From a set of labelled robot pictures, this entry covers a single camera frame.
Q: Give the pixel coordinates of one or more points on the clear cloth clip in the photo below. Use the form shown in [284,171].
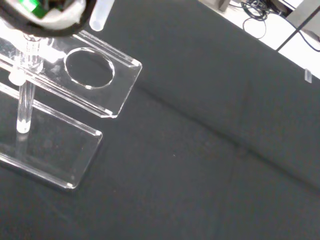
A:
[308,75]

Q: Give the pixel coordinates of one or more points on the black bench cloth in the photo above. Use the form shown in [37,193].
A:
[200,150]

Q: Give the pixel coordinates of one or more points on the black tripod leg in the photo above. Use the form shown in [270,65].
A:
[297,31]

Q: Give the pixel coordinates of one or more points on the clear acrylic funnel stand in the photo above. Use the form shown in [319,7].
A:
[120,82]

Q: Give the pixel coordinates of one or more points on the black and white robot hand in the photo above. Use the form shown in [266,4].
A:
[57,23]

